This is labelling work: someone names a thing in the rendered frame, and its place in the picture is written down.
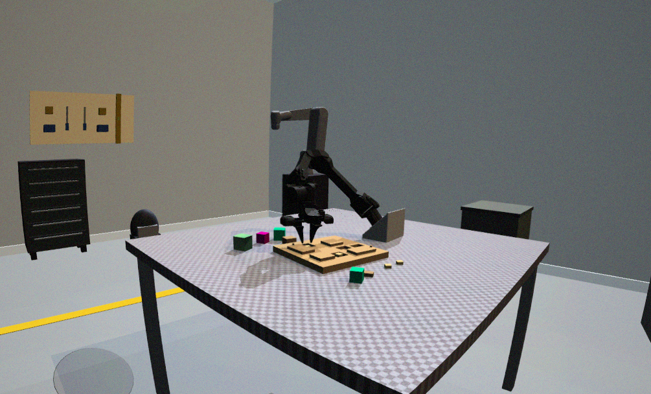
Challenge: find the small magenta block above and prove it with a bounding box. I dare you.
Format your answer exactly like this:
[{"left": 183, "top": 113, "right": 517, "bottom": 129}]
[{"left": 257, "top": 231, "right": 269, "bottom": 244}]

